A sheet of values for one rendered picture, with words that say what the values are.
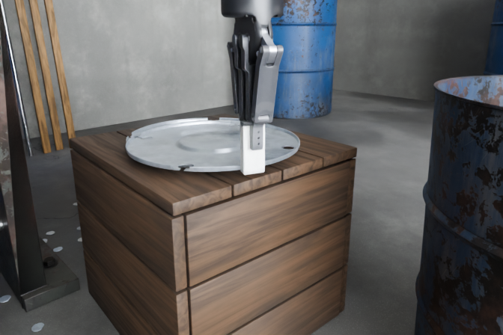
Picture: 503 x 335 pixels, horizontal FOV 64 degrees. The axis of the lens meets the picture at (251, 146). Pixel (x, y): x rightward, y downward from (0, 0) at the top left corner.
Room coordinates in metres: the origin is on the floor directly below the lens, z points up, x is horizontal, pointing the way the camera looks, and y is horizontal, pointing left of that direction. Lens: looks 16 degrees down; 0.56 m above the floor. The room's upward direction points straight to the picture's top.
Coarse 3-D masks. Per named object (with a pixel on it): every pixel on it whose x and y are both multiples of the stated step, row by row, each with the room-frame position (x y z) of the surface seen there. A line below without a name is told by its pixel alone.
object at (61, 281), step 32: (0, 32) 0.74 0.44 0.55; (0, 64) 0.73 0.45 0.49; (0, 96) 0.73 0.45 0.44; (0, 128) 0.72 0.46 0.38; (0, 160) 0.72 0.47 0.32; (0, 192) 0.72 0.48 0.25; (32, 224) 0.74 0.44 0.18; (0, 256) 0.81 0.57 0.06; (32, 256) 0.73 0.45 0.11; (32, 288) 0.73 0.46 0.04; (64, 288) 0.75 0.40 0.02
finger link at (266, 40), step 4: (264, 28) 0.48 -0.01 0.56; (264, 32) 0.48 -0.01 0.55; (264, 36) 0.48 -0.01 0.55; (268, 36) 0.48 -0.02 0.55; (264, 40) 0.47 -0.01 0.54; (268, 40) 0.47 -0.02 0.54; (264, 44) 0.47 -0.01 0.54; (268, 44) 0.46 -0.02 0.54; (272, 44) 0.46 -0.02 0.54; (272, 48) 0.46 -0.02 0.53; (276, 48) 0.46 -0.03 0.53; (256, 52) 0.47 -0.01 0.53; (272, 52) 0.46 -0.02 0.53; (276, 52) 0.46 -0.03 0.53; (268, 56) 0.46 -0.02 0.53; (272, 56) 0.46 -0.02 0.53; (268, 60) 0.46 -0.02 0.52; (272, 60) 0.46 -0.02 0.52
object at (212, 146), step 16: (160, 128) 0.76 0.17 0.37; (176, 128) 0.77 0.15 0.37; (192, 128) 0.77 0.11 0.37; (208, 128) 0.77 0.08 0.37; (224, 128) 0.77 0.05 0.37; (272, 128) 0.76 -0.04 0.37; (128, 144) 0.65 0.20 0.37; (144, 144) 0.65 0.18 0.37; (160, 144) 0.65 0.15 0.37; (176, 144) 0.65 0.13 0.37; (192, 144) 0.63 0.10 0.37; (208, 144) 0.63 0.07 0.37; (224, 144) 0.63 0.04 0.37; (272, 144) 0.65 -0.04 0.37; (288, 144) 0.65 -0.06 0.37; (144, 160) 0.55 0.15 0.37; (160, 160) 0.57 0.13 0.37; (176, 160) 0.57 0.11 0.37; (192, 160) 0.57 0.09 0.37; (208, 160) 0.57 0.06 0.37; (224, 160) 0.57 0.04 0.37; (272, 160) 0.56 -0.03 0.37
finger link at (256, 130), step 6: (264, 114) 0.48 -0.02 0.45; (258, 120) 0.48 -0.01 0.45; (264, 120) 0.48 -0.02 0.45; (252, 126) 0.50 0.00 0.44; (258, 126) 0.50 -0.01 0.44; (252, 132) 0.50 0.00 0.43; (258, 132) 0.50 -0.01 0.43; (252, 138) 0.50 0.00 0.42; (258, 138) 0.50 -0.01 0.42; (252, 144) 0.50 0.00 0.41; (258, 144) 0.50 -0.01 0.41
